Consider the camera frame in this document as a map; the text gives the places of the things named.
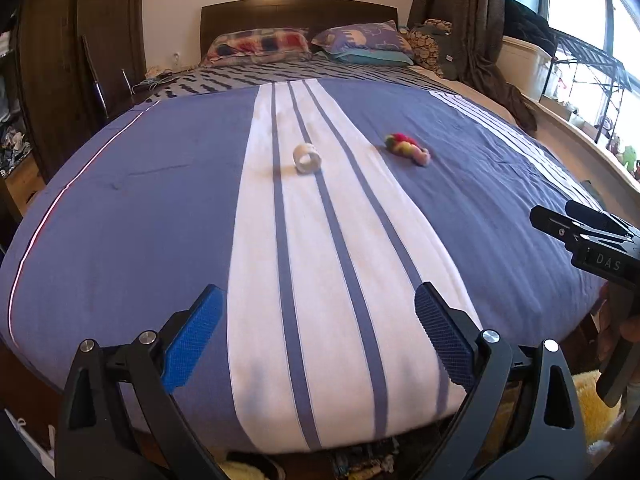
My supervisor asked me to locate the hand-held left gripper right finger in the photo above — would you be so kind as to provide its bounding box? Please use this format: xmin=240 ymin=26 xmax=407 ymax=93
xmin=414 ymin=281 xmax=590 ymax=480

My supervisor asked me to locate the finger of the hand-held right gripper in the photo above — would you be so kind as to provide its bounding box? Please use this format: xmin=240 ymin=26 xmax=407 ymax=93
xmin=530 ymin=205 xmax=637 ymax=252
xmin=565 ymin=200 xmax=640 ymax=237

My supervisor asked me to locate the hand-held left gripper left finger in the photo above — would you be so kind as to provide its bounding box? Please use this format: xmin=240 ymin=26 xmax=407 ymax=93
xmin=57 ymin=284 xmax=227 ymax=480

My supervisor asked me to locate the person's right hand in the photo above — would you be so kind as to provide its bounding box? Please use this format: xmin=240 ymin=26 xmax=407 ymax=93
xmin=619 ymin=312 xmax=640 ymax=345

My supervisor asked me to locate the blue white striped bedspread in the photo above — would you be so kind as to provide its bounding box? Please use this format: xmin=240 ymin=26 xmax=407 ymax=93
xmin=0 ymin=77 xmax=608 ymax=455

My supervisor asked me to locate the black metal rack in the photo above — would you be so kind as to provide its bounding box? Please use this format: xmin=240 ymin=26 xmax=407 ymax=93
xmin=550 ymin=27 xmax=627 ymax=147

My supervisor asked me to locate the white storage box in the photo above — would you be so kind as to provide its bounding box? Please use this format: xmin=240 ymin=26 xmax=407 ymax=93
xmin=495 ymin=35 xmax=553 ymax=103

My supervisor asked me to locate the colourful plush toy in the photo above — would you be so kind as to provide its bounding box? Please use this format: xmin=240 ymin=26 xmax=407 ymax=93
xmin=384 ymin=133 xmax=431 ymax=166

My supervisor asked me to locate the black jacket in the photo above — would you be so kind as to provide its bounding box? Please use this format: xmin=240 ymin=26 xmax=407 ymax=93
xmin=502 ymin=0 xmax=558 ymax=58

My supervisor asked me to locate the white tape roll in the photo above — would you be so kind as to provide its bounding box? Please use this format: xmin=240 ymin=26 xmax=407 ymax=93
xmin=292 ymin=143 xmax=321 ymax=176

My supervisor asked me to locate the brown patterned cushion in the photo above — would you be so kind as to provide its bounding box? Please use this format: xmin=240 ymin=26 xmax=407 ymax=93
xmin=405 ymin=19 xmax=453 ymax=78

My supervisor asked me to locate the brown curtain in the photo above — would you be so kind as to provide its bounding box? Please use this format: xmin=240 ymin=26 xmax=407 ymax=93
xmin=407 ymin=0 xmax=538 ymax=133

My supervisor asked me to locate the teal pillow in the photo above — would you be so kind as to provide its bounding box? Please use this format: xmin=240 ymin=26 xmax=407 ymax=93
xmin=320 ymin=49 xmax=416 ymax=67

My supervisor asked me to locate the grey zigzag blanket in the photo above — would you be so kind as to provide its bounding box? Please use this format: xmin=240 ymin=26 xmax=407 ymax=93
xmin=145 ymin=55 xmax=451 ymax=102

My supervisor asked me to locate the pile of printed cloth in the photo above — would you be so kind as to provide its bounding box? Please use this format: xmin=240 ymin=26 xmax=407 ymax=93
xmin=0 ymin=125 xmax=33 ymax=177

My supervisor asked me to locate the blue printed pillow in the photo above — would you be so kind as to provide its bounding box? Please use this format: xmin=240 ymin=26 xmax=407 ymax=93
xmin=311 ymin=21 xmax=416 ymax=58

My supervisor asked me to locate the black rod with metal band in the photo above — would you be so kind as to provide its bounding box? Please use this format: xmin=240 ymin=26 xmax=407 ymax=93
xmin=81 ymin=35 xmax=109 ymax=121

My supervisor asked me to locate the plaid pillow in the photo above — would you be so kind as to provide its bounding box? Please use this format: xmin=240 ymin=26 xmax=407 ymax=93
xmin=200 ymin=27 xmax=311 ymax=67

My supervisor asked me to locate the dark wooden wardrobe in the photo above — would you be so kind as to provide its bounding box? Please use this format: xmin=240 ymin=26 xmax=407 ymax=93
xmin=15 ymin=0 xmax=148 ymax=181

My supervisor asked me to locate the dark wooden headboard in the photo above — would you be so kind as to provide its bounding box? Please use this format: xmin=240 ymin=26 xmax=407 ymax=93
xmin=200 ymin=0 xmax=399 ymax=57

